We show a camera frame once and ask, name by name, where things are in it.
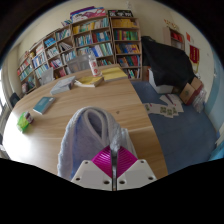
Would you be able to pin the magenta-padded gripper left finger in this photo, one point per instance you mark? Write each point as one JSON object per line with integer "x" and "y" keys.
{"x": 96, "y": 173}

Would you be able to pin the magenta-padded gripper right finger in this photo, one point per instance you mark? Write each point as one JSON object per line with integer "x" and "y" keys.
{"x": 133, "y": 173}

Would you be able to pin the white knitted towel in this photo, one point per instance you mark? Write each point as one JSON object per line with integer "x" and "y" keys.
{"x": 85, "y": 133}

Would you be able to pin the group of paper sheets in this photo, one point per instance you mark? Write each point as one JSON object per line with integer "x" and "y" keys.
{"x": 165, "y": 108}

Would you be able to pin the teal book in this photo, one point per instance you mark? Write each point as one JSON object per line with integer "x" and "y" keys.
{"x": 44, "y": 105}

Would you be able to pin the green plastic bag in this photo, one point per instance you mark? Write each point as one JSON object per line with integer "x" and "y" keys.
{"x": 22, "y": 122}

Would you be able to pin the white box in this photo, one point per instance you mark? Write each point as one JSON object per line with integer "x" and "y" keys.
{"x": 160, "y": 86}

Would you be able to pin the grey book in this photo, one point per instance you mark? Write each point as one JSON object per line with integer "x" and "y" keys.
{"x": 62, "y": 85}

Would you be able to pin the brown cardboard box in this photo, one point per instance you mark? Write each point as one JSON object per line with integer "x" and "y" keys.
{"x": 190, "y": 91}

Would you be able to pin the stack of yellow books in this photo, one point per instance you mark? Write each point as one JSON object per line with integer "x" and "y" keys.
{"x": 114, "y": 73}

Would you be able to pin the grey mesh chair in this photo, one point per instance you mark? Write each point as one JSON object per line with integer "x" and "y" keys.
{"x": 77, "y": 64}
{"x": 47, "y": 76}

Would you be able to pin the dark office chair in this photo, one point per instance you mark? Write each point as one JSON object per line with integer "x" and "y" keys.
{"x": 14, "y": 99}

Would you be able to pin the black cloth cover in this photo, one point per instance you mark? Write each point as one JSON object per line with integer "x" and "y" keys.
{"x": 166, "y": 61}

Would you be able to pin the wooden bookshelf unit with books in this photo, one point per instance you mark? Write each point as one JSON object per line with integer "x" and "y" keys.
{"x": 100, "y": 36}

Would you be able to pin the red wall poster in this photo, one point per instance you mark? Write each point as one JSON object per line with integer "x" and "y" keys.
{"x": 194, "y": 54}

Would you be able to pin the small wooden wall shelf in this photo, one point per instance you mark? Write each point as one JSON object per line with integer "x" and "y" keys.
{"x": 175, "y": 37}

